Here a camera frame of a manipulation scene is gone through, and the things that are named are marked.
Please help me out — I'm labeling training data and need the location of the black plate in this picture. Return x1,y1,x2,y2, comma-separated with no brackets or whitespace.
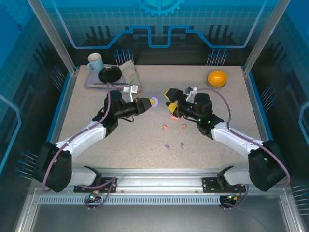
98,65,123,83

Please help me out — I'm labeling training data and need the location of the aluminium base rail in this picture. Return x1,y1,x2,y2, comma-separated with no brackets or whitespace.
70,168,251,194

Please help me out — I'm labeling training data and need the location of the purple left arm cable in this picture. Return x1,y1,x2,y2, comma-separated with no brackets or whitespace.
42,82,130,193

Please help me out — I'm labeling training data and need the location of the aluminium frame post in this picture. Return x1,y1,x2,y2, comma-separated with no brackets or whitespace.
242,0,283,74
27,0,78,74

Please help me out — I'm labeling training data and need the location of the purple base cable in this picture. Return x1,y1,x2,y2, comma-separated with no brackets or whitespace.
221,185,249,211
84,177,117,211

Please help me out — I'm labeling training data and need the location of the light blue mug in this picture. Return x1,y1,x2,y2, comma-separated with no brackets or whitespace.
86,52,104,73

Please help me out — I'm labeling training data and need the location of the slotted cable duct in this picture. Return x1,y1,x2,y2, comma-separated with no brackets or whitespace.
38,196,222,205

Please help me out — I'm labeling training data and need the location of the beige folded cloth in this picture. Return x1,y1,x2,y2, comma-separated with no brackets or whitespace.
119,59,143,93

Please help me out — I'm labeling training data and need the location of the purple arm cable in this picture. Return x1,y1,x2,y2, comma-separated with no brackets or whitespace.
197,87,291,187
42,82,130,193

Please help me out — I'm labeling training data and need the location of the lavender tray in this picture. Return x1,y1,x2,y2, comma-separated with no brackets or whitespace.
84,64,130,90

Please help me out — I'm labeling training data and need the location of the orange bowl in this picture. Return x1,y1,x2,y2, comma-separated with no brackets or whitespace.
208,70,227,87

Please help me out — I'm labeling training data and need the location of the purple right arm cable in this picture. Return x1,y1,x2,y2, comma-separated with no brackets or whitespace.
197,87,291,187

